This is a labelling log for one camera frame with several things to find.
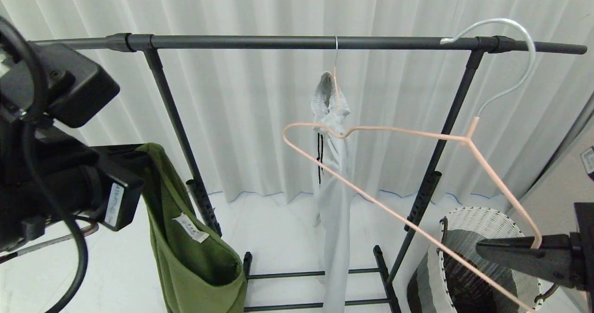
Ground white laundry basket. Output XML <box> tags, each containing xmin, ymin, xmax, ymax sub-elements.
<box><xmin>407</xmin><ymin>206</ymin><xmax>560</xmax><ymax>313</ymax></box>

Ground green garment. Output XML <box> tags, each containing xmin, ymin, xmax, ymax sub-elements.
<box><xmin>135</xmin><ymin>142</ymin><xmax>248</xmax><ymax>313</ymax></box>

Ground black clothes rack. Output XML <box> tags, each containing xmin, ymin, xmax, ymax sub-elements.
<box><xmin>30</xmin><ymin>33</ymin><xmax>588</xmax><ymax>313</ymax></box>

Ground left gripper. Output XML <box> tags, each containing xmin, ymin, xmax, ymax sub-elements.
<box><xmin>0</xmin><ymin>131</ymin><xmax>145</xmax><ymax>254</ymax></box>

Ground pale grey shorts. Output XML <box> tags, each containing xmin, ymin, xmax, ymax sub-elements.
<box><xmin>310</xmin><ymin>72</ymin><xmax>356</xmax><ymax>313</ymax></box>

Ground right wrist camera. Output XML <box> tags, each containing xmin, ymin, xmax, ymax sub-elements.
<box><xmin>580</xmin><ymin>147</ymin><xmax>594</xmax><ymax>181</ymax></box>

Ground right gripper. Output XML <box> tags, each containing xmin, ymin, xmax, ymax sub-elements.
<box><xmin>476</xmin><ymin>202</ymin><xmax>594</xmax><ymax>313</ymax></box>

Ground white curtain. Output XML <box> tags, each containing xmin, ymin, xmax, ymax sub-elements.
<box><xmin>0</xmin><ymin>0</ymin><xmax>594</xmax><ymax>207</ymax></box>

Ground pink clothes hanger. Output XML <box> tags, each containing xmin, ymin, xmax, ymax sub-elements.
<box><xmin>332</xmin><ymin>36</ymin><xmax>342</xmax><ymax>110</ymax></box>
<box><xmin>282</xmin><ymin>18</ymin><xmax>543</xmax><ymax>312</ymax></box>

